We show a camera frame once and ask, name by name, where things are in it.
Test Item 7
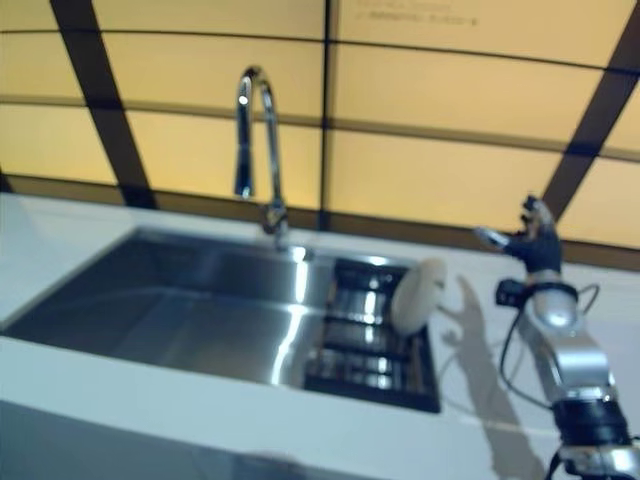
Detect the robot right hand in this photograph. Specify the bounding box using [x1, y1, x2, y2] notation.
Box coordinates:
[473, 192, 564, 275]

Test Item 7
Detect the small beige plate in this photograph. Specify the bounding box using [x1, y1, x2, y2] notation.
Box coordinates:
[389, 258, 447, 334]

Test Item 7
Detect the black dish drying rack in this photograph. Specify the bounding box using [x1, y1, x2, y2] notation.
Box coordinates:
[303, 257, 442, 415]

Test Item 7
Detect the chrome kitchen faucet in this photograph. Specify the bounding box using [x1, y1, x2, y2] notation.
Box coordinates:
[233, 63, 292, 252]

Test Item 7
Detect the stainless steel sink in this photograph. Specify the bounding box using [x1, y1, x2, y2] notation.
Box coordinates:
[0, 224, 442, 415]

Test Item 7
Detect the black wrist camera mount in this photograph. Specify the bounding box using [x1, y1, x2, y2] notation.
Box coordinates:
[495, 278, 581, 307]

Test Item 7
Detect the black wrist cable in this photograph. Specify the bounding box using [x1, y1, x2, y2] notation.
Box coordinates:
[499, 283, 601, 409]

